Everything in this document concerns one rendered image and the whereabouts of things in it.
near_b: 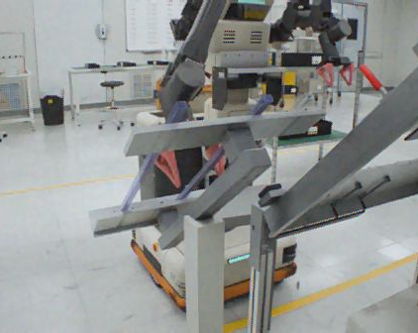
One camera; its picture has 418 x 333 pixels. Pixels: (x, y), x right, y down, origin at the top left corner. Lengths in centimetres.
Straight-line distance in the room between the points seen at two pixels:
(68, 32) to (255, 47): 599
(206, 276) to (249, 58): 99
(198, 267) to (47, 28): 679
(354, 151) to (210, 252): 33
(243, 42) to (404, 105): 101
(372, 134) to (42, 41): 691
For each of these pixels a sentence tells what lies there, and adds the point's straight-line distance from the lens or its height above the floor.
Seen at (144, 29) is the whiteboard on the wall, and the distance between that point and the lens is 769.
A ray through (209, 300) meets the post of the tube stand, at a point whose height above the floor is 64.
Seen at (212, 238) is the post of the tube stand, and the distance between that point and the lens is 77.
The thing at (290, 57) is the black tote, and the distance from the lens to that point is 331.
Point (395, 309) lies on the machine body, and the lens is 91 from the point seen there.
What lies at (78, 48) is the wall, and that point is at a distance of 743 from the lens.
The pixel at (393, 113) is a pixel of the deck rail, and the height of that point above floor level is 103.
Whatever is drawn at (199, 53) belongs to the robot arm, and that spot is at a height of 111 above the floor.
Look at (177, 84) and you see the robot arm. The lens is 76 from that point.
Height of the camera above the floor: 113
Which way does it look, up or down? 17 degrees down
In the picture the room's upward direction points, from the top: straight up
